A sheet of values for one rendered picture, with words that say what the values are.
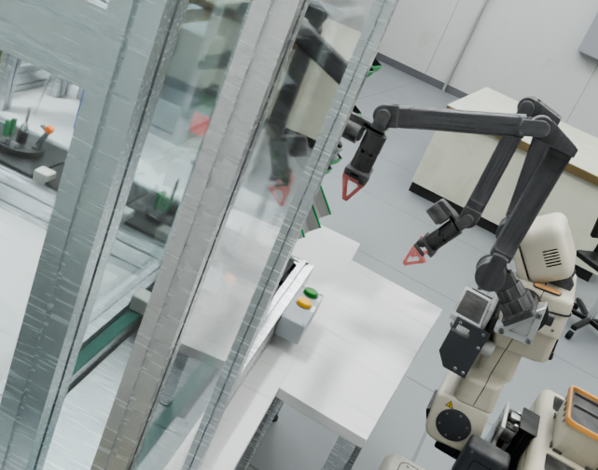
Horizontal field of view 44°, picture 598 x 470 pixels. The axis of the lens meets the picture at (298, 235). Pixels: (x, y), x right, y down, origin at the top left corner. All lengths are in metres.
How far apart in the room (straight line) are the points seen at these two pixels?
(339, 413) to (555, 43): 11.11
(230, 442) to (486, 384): 0.88
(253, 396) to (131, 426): 1.09
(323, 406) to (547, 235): 0.74
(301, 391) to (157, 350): 1.24
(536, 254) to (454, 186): 4.57
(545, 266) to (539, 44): 10.67
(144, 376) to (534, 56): 12.15
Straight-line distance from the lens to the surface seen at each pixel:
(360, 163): 1.94
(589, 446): 2.27
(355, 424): 1.83
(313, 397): 1.84
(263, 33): 0.53
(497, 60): 12.72
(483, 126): 1.89
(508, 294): 1.95
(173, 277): 0.59
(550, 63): 12.65
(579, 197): 6.51
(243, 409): 1.71
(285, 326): 1.90
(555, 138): 1.88
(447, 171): 6.59
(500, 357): 2.23
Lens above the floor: 1.88
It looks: 23 degrees down
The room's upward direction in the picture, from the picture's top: 23 degrees clockwise
